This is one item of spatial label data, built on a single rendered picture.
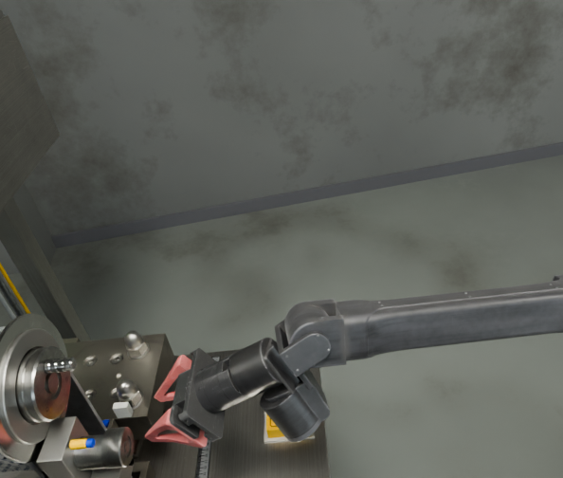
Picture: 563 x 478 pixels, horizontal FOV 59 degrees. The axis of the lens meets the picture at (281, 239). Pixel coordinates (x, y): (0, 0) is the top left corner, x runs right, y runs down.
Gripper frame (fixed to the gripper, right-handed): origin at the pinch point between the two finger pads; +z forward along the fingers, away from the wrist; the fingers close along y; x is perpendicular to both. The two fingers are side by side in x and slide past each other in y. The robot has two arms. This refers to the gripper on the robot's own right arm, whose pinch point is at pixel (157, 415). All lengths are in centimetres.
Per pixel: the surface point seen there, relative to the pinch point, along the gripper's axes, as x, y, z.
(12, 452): 16.8, -13.4, -1.3
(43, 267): 2, 73, 64
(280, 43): -18, 212, -7
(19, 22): 61, 196, 79
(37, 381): 19.1, -8.3, -4.7
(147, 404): -2.6, 5.7, 6.2
